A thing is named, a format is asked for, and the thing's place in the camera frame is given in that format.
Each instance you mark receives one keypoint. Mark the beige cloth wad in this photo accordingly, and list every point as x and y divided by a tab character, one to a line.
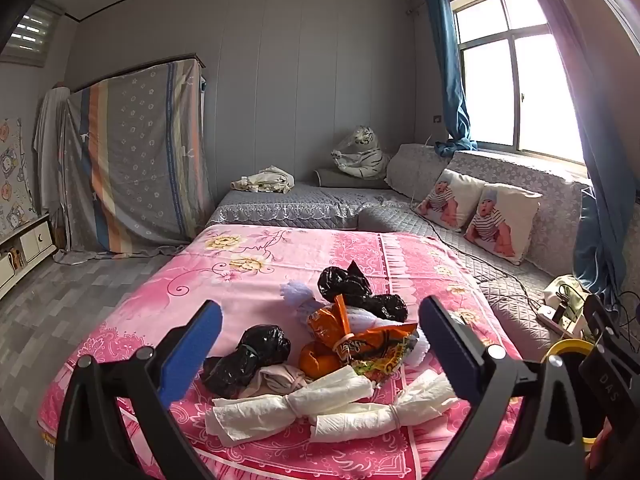
280	380

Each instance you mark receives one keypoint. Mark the yellow rimmed trash bin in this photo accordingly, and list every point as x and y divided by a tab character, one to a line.
570	344

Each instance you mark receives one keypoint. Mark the pale lavender plastic bag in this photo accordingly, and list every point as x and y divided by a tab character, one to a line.
297	295

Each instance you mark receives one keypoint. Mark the white tissue wad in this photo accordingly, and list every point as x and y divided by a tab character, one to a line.
367	320

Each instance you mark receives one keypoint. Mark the baby print pillow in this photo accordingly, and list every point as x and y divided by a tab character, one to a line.
445	200
500	225

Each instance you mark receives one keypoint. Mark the cream crumpled cloth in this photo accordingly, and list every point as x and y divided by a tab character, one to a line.
267	177

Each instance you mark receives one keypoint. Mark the grey quilted sofa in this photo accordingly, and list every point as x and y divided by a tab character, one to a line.
300	205

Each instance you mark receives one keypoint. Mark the white hanging cloth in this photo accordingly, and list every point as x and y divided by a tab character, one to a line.
50	135

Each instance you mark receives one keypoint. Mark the white low cabinet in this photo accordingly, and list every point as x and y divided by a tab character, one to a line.
35	240

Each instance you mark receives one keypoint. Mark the striped sheet covered wardrobe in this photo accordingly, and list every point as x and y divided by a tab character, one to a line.
135	160

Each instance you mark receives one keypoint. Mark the orange tangerine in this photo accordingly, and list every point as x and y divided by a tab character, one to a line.
312	360

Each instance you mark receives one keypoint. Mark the grey pillow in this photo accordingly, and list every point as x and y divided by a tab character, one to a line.
330	177

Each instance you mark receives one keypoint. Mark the green cloth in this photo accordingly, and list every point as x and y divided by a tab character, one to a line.
557	287

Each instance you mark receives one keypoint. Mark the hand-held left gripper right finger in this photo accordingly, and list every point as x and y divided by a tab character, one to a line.
447	345

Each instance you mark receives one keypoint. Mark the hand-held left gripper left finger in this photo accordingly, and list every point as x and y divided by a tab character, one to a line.
197	345

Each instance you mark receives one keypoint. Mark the window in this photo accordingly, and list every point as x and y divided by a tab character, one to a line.
490	95

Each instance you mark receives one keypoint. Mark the white tissue bundle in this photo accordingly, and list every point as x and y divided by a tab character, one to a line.
310	395
360	417

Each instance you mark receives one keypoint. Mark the orange snack packet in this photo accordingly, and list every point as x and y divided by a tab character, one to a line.
370	345

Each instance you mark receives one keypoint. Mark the white power strip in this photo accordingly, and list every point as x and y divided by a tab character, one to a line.
550	317

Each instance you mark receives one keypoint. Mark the pink floral blanket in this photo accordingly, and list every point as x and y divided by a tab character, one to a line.
250	280

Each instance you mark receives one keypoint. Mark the black plastic bag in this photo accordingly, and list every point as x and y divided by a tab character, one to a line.
350	285
250	355

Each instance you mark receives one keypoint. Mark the white tiger plush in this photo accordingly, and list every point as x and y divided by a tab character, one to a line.
365	155

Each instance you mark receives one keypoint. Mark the blue curtain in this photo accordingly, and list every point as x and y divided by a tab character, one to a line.
450	85
595	240

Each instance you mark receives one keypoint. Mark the cartoon wall poster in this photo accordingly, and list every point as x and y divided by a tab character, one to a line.
15	180

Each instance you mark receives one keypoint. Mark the window blind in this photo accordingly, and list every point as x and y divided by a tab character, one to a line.
30	35

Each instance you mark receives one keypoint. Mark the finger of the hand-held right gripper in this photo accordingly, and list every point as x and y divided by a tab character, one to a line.
607	380

